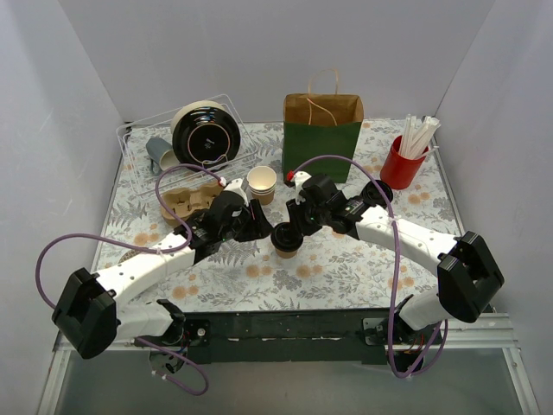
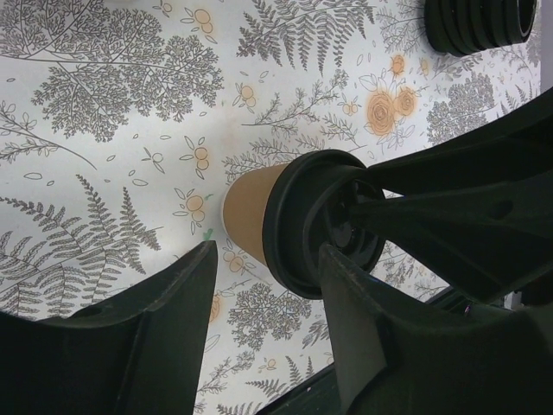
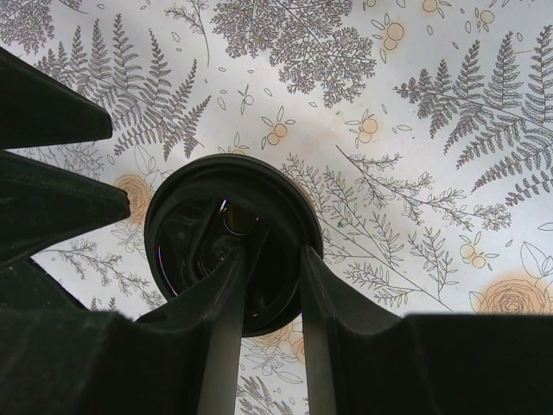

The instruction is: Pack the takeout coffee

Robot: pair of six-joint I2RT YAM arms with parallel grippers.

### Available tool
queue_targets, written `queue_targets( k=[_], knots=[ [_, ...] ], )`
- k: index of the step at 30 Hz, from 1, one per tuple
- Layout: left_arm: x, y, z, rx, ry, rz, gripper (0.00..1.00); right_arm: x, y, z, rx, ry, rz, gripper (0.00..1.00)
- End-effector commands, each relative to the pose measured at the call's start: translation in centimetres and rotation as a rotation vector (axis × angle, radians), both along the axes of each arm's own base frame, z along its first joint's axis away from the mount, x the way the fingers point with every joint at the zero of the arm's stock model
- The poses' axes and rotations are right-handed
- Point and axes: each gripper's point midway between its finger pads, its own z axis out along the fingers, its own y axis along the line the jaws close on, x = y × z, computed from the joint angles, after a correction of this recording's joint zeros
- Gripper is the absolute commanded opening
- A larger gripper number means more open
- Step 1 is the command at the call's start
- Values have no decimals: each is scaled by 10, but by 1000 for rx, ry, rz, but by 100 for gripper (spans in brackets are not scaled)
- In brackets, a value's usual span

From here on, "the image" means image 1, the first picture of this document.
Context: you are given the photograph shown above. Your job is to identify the black cup lid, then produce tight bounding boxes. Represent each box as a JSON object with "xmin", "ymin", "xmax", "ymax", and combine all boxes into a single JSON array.
[{"xmin": 270, "ymin": 222, "xmax": 303, "ymax": 250}]

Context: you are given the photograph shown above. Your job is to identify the single paper cup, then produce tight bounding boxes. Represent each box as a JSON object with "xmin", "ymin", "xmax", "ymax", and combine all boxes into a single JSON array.
[{"xmin": 275, "ymin": 247, "xmax": 298, "ymax": 259}]

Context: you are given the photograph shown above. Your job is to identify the green paper bag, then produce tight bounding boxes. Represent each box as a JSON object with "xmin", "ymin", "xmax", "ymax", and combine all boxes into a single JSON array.
[{"xmin": 282, "ymin": 70, "xmax": 364, "ymax": 180}]

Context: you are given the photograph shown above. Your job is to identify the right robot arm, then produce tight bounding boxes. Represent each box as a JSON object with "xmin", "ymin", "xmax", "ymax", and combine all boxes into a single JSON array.
[{"xmin": 287, "ymin": 171, "xmax": 505, "ymax": 344}]

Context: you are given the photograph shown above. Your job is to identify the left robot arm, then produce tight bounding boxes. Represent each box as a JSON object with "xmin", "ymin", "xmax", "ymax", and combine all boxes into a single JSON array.
[{"xmin": 52, "ymin": 190, "xmax": 273, "ymax": 359}]

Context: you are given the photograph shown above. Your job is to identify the cardboard cup carrier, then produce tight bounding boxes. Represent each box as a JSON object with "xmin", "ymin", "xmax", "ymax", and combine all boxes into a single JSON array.
[{"xmin": 162, "ymin": 182, "xmax": 223, "ymax": 220}]

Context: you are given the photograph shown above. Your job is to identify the stack of paper cups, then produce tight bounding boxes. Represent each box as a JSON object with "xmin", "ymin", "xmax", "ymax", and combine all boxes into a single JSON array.
[{"xmin": 246, "ymin": 166, "xmax": 277, "ymax": 206}]

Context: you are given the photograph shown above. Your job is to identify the stack of black lids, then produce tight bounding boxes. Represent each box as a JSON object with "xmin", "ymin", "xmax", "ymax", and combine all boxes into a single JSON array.
[{"xmin": 360, "ymin": 180, "xmax": 393, "ymax": 208}]

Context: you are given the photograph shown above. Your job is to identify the black plate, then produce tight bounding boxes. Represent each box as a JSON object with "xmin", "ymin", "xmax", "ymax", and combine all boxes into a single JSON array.
[{"xmin": 170, "ymin": 100, "xmax": 241, "ymax": 171}]

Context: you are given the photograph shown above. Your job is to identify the red cup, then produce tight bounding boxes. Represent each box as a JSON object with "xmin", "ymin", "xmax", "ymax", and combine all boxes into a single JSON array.
[{"xmin": 380, "ymin": 136, "xmax": 426, "ymax": 190}]

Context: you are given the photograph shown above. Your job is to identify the grey mug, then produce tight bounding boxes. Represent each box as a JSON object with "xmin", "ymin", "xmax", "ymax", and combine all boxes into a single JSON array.
[{"xmin": 146, "ymin": 137, "xmax": 179, "ymax": 176}]

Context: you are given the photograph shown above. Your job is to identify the patterned round coaster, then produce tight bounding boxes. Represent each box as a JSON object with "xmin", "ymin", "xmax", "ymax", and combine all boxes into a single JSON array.
[{"xmin": 118, "ymin": 250, "xmax": 141, "ymax": 264}]

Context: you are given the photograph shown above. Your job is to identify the white wrapped straws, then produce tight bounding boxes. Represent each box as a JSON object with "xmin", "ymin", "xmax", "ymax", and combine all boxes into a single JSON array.
[{"xmin": 398, "ymin": 114, "xmax": 441, "ymax": 160}]

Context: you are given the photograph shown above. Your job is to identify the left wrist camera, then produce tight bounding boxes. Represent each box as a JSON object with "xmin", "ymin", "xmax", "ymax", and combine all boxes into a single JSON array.
[{"xmin": 219, "ymin": 177, "xmax": 249, "ymax": 206}]

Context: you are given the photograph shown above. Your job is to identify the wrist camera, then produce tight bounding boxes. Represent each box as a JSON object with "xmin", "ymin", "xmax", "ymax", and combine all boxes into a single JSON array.
[
  {"xmin": 284, "ymin": 170, "xmax": 311, "ymax": 205},
  {"xmin": 219, "ymin": 177, "xmax": 249, "ymax": 206}
]

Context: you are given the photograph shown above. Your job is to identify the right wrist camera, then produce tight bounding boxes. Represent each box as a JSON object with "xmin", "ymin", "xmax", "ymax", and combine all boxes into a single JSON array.
[{"xmin": 284, "ymin": 170, "xmax": 311, "ymax": 205}]

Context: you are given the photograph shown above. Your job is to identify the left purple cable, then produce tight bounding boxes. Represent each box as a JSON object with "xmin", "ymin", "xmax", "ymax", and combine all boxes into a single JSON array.
[{"xmin": 35, "ymin": 163, "xmax": 226, "ymax": 395}]

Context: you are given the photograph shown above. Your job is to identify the purple cable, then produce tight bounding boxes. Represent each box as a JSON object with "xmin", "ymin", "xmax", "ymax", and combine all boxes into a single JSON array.
[
  {"xmin": 293, "ymin": 155, "xmax": 448, "ymax": 380},
  {"xmin": 35, "ymin": 163, "xmax": 226, "ymax": 395}
]

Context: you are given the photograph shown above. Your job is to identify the white wire dish rack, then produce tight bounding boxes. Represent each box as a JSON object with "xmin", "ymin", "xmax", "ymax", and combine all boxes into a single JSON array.
[{"xmin": 116, "ymin": 94, "xmax": 261, "ymax": 200}]

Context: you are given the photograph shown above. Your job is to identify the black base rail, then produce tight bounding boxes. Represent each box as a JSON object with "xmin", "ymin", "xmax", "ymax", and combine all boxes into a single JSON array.
[{"xmin": 133, "ymin": 309, "xmax": 446, "ymax": 367}]

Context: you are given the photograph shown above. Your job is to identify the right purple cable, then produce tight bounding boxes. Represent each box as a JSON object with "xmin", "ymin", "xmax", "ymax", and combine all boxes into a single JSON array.
[{"xmin": 293, "ymin": 155, "xmax": 448, "ymax": 380}]

